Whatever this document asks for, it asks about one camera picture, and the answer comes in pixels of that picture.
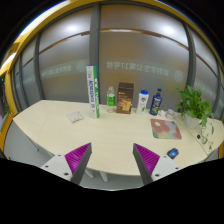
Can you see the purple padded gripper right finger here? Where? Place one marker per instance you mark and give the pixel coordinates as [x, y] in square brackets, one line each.
[151, 166]

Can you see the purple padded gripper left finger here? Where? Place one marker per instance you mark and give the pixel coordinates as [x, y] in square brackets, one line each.
[71, 166]

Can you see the black blue computer mouse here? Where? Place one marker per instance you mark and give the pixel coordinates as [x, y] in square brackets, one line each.
[173, 153]

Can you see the floral pink mouse pad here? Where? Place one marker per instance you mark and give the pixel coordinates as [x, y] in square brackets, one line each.
[164, 129]

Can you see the small white cup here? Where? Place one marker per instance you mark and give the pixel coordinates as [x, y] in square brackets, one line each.
[170, 114]

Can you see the dark blue bottle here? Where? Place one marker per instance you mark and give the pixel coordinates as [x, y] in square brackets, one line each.
[156, 102]

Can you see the brown paper bag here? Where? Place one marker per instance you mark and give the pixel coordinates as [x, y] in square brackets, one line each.
[125, 97]

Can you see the white shampoo bottle blue cap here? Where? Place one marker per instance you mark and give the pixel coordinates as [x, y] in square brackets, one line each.
[142, 102]

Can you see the green potted plant white pot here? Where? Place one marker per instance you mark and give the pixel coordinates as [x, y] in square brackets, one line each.
[196, 113]

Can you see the clear plastic water bottle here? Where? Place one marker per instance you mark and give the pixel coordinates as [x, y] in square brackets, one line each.
[110, 99]

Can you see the tall white green box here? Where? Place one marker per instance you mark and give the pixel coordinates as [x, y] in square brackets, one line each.
[93, 93]

